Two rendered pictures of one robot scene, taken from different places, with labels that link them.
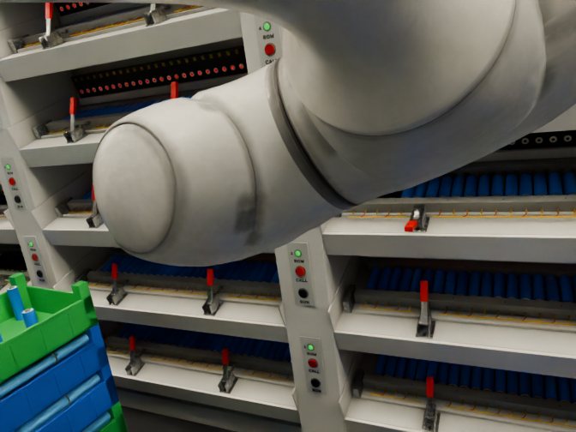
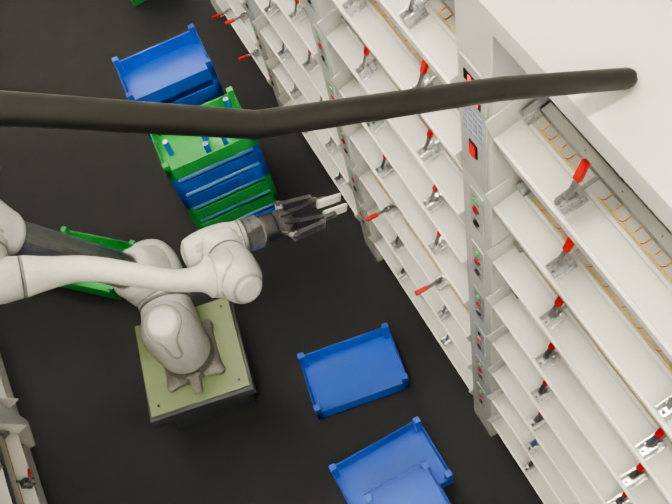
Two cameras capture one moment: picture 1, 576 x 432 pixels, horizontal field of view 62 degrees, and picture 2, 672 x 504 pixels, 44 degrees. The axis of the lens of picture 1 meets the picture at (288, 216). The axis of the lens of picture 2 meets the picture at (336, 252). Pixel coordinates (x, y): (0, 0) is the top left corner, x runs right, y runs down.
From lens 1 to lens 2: 2.02 m
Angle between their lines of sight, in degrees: 57
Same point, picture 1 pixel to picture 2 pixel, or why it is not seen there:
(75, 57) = not seen: outside the picture
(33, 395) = (222, 171)
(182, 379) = (324, 156)
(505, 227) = (414, 244)
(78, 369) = (245, 162)
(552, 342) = (431, 293)
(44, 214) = (261, 22)
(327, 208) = not seen: hidden behind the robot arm
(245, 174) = not seen: hidden behind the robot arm
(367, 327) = (381, 221)
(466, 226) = (404, 229)
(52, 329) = (231, 148)
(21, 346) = (216, 155)
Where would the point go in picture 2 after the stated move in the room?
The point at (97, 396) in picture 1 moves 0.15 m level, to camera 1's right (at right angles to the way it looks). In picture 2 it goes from (255, 171) to (291, 190)
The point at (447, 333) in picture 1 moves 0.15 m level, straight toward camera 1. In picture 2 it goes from (404, 253) to (363, 283)
